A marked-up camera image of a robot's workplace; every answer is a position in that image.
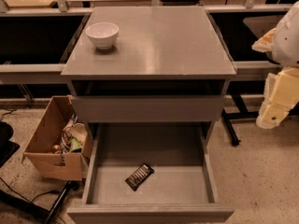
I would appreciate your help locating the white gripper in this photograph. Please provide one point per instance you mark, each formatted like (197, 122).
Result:
(288, 42)

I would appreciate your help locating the dark rxbar chocolate wrapper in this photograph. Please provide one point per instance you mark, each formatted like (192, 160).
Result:
(141, 174)

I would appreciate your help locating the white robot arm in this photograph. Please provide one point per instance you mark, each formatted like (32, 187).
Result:
(281, 91)

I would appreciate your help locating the grey drawer cabinet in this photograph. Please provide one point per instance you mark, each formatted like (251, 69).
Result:
(160, 52)

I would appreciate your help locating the open grey middle drawer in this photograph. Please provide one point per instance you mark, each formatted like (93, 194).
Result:
(181, 190)

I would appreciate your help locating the closed grey top drawer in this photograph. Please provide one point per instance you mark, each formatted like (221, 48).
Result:
(148, 109)

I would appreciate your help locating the black table leg stand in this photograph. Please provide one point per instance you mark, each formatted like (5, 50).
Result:
(242, 113)

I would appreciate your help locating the white ceramic bowl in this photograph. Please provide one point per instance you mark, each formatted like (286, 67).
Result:
(103, 34)

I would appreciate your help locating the green packet in box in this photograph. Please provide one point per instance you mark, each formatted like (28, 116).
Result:
(76, 146)

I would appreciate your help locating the brown cardboard box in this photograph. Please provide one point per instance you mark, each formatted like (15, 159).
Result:
(48, 134)

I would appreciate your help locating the black chair base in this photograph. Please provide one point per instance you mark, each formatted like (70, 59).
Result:
(7, 147)

